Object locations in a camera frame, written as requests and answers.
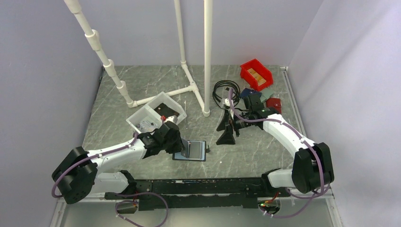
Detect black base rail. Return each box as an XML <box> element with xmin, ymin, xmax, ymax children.
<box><xmin>105</xmin><ymin>177</ymin><xmax>289</xmax><ymax>211</ymax></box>

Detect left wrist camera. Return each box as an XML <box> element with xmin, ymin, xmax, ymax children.
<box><xmin>161</xmin><ymin>115</ymin><xmax>178</xmax><ymax>124</ymax></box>

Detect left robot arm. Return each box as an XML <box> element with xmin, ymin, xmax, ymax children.
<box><xmin>51</xmin><ymin>121</ymin><xmax>184</xmax><ymax>204</ymax></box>

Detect cards in tray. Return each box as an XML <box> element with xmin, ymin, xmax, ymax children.
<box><xmin>136</xmin><ymin>119</ymin><xmax>158</xmax><ymax>133</ymax></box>

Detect white plastic divided tray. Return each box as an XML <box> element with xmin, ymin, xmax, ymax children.
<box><xmin>126</xmin><ymin>92</ymin><xmax>187</xmax><ymax>133</ymax></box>

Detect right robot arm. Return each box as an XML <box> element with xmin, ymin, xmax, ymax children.
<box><xmin>216</xmin><ymin>95</ymin><xmax>334</xmax><ymax>196</ymax></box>

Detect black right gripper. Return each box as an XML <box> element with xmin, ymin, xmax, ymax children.
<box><xmin>216</xmin><ymin>109</ymin><xmax>253</xmax><ymax>145</ymax></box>

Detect gold card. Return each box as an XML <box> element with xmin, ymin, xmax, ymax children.
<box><xmin>247</xmin><ymin>68</ymin><xmax>261</xmax><ymax>79</ymax></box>
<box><xmin>255</xmin><ymin>76</ymin><xmax>267</xmax><ymax>87</ymax></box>

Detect black coiled cable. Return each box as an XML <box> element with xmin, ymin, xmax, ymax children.
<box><xmin>212</xmin><ymin>80</ymin><xmax>241</xmax><ymax>110</ymax></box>

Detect black leather card holder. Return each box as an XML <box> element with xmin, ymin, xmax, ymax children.
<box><xmin>172</xmin><ymin>138</ymin><xmax>210</xmax><ymax>161</ymax></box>

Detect white PVC pipe frame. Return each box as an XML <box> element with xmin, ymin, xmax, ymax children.
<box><xmin>64</xmin><ymin>0</ymin><xmax>210</xmax><ymax>117</ymax></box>

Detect mint green card holder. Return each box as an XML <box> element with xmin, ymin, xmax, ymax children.
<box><xmin>260</xmin><ymin>87</ymin><xmax>274</xmax><ymax>102</ymax></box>

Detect red plastic bin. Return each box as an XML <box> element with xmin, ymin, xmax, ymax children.
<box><xmin>240</xmin><ymin>59</ymin><xmax>273</xmax><ymax>91</ymax></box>

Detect blue leather card holder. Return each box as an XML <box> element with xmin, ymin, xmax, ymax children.
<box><xmin>239</xmin><ymin>88</ymin><xmax>262</xmax><ymax>98</ymax></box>

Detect red leather card holder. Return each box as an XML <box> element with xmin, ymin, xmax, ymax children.
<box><xmin>266</xmin><ymin>97</ymin><xmax>282</xmax><ymax>114</ymax></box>

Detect gold card in bin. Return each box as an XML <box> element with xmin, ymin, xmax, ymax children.
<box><xmin>255</xmin><ymin>76</ymin><xmax>267</xmax><ymax>87</ymax></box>

